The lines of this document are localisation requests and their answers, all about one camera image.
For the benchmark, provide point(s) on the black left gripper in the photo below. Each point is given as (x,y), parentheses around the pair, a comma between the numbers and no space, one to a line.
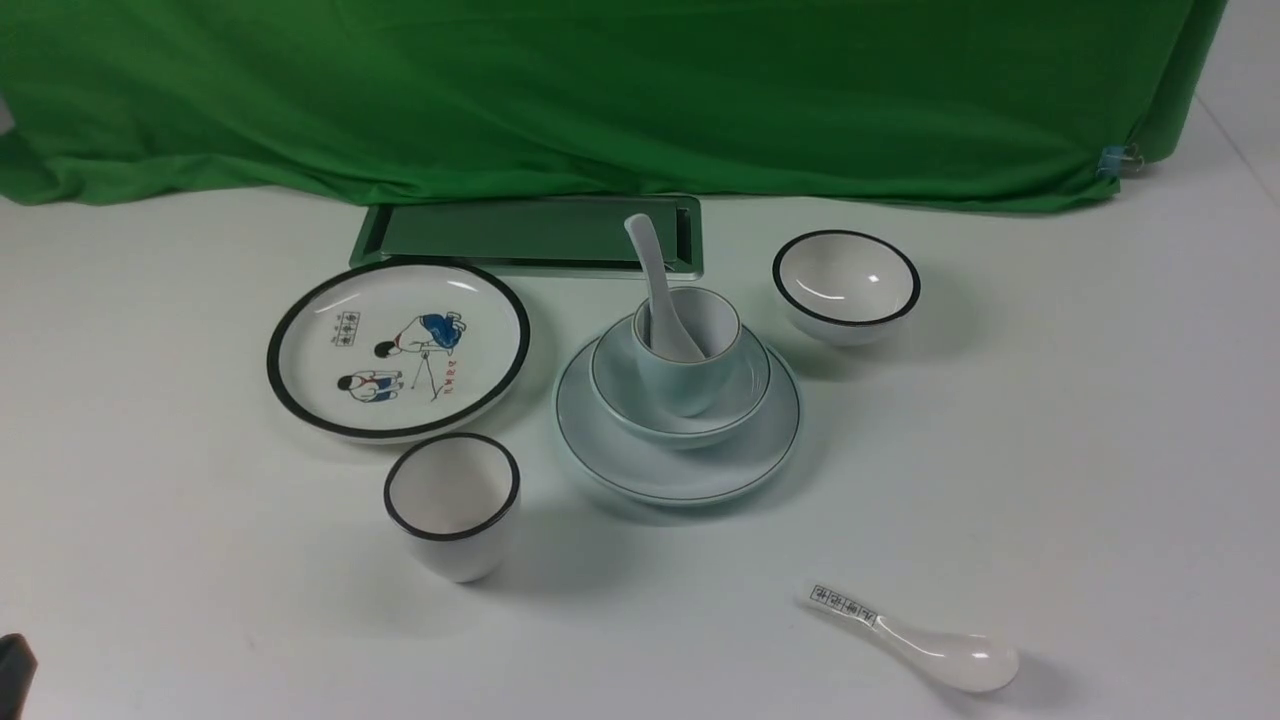
(18,668)

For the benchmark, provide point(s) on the pale blue ceramic cup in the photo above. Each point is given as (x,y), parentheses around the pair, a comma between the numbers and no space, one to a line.
(687,389)

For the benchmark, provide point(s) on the pale blue ceramic spoon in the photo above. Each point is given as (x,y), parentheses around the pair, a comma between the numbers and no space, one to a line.
(668,336)

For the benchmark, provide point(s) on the white cup black rim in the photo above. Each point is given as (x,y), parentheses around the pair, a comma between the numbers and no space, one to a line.
(456,498)

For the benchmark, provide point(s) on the white illustrated plate black rim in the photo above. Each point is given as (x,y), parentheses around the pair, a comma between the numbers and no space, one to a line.
(398,351)

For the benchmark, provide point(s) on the pale blue shallow bowl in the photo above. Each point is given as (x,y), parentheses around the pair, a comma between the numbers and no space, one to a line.
(615,381)

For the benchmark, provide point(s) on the pale blue saucer plate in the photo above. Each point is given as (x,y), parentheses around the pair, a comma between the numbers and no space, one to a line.
(608,459)

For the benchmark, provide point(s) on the white bowl black rim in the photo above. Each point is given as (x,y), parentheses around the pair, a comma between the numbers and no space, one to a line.
(845,288)

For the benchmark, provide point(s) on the white spoon with characters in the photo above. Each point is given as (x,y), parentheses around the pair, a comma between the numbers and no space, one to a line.
(970,663)

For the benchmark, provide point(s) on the green backdrop cloth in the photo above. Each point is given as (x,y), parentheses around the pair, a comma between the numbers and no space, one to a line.
(998,106)

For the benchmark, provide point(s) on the blue binder clip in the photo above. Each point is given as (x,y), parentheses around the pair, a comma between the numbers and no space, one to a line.
(1119,161)

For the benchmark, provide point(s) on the metal table cable hatch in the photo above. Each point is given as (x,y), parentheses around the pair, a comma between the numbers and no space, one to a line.
(562,236)

